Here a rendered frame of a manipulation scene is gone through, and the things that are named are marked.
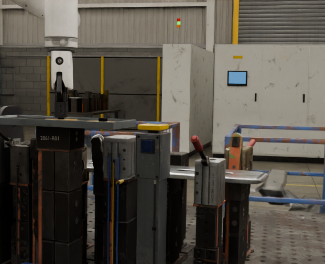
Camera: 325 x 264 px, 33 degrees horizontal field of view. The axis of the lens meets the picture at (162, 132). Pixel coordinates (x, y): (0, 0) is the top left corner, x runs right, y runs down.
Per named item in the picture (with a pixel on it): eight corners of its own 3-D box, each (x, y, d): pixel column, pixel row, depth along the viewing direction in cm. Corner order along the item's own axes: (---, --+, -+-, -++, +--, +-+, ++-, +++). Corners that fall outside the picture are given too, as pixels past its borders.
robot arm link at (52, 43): (76, 36, 139) (76, 48, 139) (78, 40, 148) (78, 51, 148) (42, 36, 138) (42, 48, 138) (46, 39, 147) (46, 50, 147)
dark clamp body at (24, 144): (54, 263, 172) (54, 141, 169) (30, 276, 160) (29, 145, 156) (24, 259, 176) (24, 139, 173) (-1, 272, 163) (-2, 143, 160)
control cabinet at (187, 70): (187, 144, 1216) (190, 32, 1196) (211, 145, 1202) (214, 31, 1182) (159, 157, 985) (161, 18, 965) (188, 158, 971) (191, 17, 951)
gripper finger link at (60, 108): (66, 91, 140) (66, 118, 141) (67, 91, 143) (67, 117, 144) (53, 91, 140) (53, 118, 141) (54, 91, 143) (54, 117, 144)
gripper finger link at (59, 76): (60, 83, 136) (62, 100, 140) (62, 63, 142) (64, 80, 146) (55, 83, 136) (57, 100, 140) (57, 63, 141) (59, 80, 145)
